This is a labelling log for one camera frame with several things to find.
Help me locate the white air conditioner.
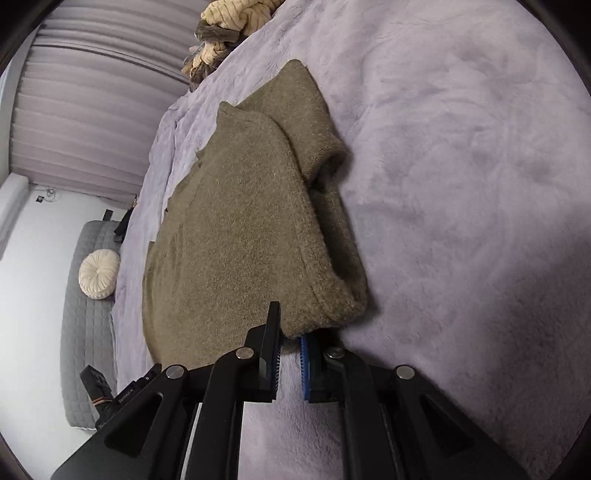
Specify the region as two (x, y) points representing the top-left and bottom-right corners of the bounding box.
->
(0, 173), (29, 255)

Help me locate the olive brown knit sweater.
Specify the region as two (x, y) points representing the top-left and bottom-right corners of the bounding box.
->
(142, 60), (369, 368)

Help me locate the cream brown striped blanket pile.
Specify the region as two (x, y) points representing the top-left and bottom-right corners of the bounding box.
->
(181, 0), (284, 92)

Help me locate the grey pleated curtain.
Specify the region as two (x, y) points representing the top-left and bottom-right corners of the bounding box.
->
(7, 1), (207, 204)

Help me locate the lavender plush bed blanket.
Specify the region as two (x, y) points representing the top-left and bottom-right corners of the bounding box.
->
(113, 1), (590, 479)

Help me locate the black strap on bed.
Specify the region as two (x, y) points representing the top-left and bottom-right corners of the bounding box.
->
(102, 195), (139, 245)

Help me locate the round white pleated cushion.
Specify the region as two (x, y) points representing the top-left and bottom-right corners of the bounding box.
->
(78, 249), (120, 300)

